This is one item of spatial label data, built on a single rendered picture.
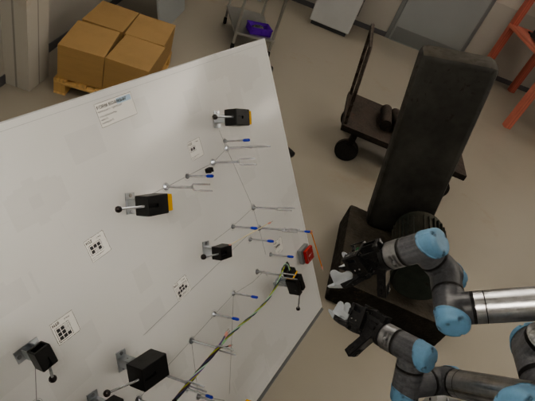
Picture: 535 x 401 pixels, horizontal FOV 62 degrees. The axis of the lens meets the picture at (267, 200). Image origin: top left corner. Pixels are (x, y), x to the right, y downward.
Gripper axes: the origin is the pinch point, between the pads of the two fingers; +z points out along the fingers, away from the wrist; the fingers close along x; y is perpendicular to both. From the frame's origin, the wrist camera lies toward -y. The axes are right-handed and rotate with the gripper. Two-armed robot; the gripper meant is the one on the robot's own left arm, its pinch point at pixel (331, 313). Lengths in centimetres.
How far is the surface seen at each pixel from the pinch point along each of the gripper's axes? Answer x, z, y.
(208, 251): 49, 6, 10
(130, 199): 76, 2, 18
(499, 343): -232, 30, -14
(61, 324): 84, -6, -7
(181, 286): 55, 4, 0
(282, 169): 19.9, 23.1, 39.1
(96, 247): 81, -1, 7
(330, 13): -318, 425, 326
